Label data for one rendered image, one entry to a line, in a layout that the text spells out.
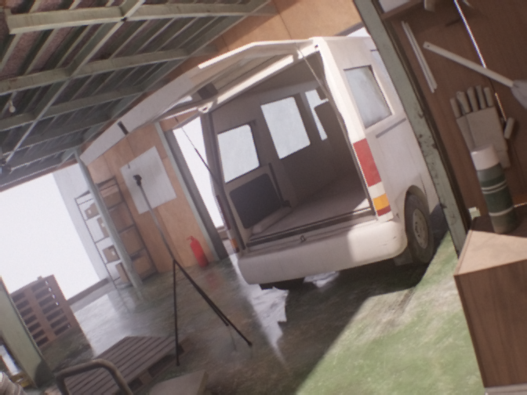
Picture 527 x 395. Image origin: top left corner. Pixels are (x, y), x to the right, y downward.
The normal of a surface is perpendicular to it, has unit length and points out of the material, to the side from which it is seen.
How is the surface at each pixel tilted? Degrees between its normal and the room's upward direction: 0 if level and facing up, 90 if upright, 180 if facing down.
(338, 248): 86
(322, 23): 90
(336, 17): 90
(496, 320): 90
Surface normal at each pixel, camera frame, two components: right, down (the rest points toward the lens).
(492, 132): -0.55, 0.33
